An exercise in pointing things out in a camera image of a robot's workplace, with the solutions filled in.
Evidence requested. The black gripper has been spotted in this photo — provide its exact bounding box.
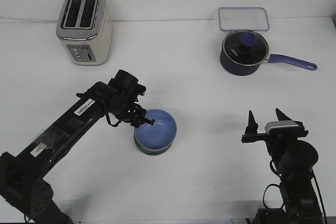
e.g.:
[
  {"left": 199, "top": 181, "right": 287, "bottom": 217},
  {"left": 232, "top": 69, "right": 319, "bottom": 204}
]
[
  {"left": 241, "top": 108, "right": 309, "bottom": 153},
  {"left": 119, "top": 103, "right": 155, "bottom": 127}
]

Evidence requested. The glass pot lid blue knob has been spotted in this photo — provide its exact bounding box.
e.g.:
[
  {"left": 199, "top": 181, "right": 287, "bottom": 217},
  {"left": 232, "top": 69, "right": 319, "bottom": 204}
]
[{"left": 222, "top": 30, "right": 269, "bottom": 66}]

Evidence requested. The blue bowl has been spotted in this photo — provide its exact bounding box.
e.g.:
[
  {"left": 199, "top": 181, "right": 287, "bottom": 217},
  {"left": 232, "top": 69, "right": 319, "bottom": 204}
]
[{"left": 134, "top": 109, "right": 177, "bottom": 150}]

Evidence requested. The clear blue-rimmed container lid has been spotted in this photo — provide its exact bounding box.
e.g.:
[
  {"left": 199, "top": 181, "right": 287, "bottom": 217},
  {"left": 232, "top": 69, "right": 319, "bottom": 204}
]
[{"left": 218, "top": 7, "right": 270, "bottom": 31}]

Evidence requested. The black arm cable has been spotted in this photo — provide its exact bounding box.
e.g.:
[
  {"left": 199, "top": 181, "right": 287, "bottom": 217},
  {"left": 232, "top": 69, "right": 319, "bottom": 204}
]
[
  {"left": 104, "top": 112, "right": 124, "bottom": 127},
  {"left": 262, "top": 161, "right": 328, "bottom": 224}
]

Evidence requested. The dark blue saucepan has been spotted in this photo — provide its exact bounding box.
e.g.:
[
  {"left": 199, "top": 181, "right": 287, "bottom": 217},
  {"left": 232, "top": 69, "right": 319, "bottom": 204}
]
[{"left": 220, "top": 51, "right": 318, "bottom": 76}]

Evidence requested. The silver two-slot toaster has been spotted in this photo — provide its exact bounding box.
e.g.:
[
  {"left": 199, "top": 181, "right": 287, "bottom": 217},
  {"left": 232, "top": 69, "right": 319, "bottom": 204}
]
[{"left": 56, "top": 0, "right": 112, "bottom": 66}]

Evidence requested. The green bowl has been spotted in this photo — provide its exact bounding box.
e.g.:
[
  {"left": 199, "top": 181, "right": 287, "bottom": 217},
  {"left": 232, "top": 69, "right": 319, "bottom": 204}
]
[{"left": 134, "top": 135, "right": 173, "bottom": 156}]

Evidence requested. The white toaster power cord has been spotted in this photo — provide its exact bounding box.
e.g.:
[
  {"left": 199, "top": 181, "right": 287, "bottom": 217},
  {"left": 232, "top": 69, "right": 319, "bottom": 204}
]
[{"left": 0, "top": 17, "right": 59, "bottom": 24}]

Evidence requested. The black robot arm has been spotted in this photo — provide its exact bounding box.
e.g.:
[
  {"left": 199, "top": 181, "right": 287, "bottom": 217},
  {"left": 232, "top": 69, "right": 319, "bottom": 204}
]
[
  {"left": 241, "top": 109, "right": 328, "bottom": 223},
  {"left": 1, "top": 70, "right": 154, "bottom": 223}
]

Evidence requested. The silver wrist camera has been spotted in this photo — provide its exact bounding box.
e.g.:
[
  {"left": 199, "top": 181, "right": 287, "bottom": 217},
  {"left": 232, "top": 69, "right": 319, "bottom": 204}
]
[
  {"left": 265, "top": 120, "right": 300, "bottom": 135},
  {"left": 136, "top": 87, "right": 146, "bottom": 96}
]

